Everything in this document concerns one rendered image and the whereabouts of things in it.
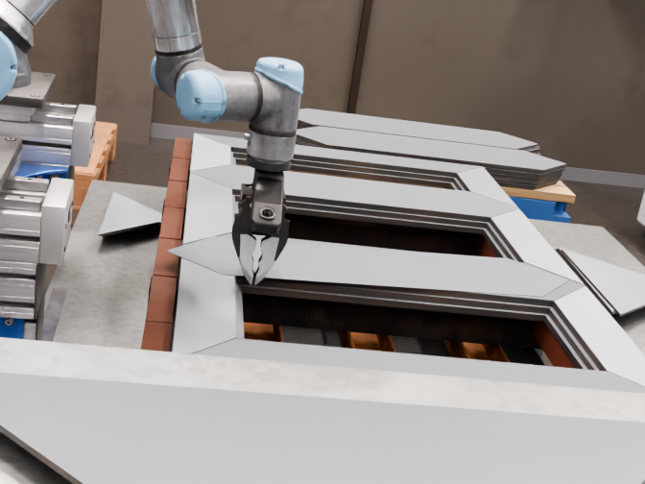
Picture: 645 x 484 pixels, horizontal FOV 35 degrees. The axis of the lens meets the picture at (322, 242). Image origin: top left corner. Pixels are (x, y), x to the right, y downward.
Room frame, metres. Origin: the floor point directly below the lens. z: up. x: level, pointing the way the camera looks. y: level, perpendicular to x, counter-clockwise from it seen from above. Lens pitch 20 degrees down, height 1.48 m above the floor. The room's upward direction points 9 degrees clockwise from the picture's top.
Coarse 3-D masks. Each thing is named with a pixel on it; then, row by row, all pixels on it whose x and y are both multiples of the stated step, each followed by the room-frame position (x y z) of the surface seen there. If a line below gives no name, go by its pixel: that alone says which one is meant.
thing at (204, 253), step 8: (200, 240) 1.68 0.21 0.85; (208, 240) 1.68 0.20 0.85; (184, 248) 1.63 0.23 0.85; (192, 248) 1.63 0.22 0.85; (200, 248) 1.64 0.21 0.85; (208, 248) 1.64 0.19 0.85; (216, 248) 1.65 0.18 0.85; (192, 256) 1.59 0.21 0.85; (200, 256) 1.60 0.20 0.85; (208, 256) 1.60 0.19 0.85; (216, 256) 1.61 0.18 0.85; (200, 264) 1.56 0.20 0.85; (208, 264) 1.57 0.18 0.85; (216, 264) 1.57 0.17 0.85; (216, 272) 1.54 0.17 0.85
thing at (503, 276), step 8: (472, 256) 1.82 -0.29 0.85; (480, 256) 1.82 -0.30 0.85; (480, 264) 1.78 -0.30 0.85; (488, 264) 1.79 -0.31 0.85; (496, 264) 1.79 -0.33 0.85; (504, 264) 1.80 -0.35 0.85; (512, 264) 1.81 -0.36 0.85; (488, 272) 1.74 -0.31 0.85; (496, 272) 1.75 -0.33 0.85; (504, 272) 1.76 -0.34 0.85; (512, 272) 1.76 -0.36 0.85; (496, 280) 1.71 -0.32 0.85; (504, 280) 1.71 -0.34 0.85; (512, 280) 1.72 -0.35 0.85; (520, 280) 1.72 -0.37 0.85; (496, 288) 1.67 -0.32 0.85; (504, 288) 1.67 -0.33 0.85; (512, 288) 1.68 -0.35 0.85; (520, 288) 1.68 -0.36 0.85; (528, 288) 1.69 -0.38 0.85; (536, 296) 1.66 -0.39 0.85
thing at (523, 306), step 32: (320, 160) 2.37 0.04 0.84; (416, 224) 2.05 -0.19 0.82; (448, 224) 2.07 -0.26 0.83; (480, 224) 2.08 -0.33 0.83; (512, 256) 1.89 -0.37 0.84; (256, 288) 1.56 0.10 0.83; (288, 288) 1.58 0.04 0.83; (320, 288) 1.58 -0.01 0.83; (352, 288) 1.59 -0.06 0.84; (384, 288) 1.61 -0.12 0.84; (416, 288) 1.62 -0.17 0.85; (576, 288) 1.73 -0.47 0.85; (544, 320) 1.63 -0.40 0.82; (576, 352) 1.49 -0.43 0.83
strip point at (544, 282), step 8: (520, 264) 1.81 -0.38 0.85; (520, 272) 1.77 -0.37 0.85; (528, 272) 1.78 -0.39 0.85; (536, 272) 1.78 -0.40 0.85; (544, 272) 1.79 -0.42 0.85; (528, 280) 1.73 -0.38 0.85; (536, 280) 1.74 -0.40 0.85; (544, 280) 1.74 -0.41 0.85; (552, 280) 1.75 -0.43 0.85; (560, 280) 1.76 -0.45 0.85; (568, 280) 1.76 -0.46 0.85; (536, 288) 1.70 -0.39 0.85; (544, 288) 1.70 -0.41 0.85; (552, 288) 1.71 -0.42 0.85
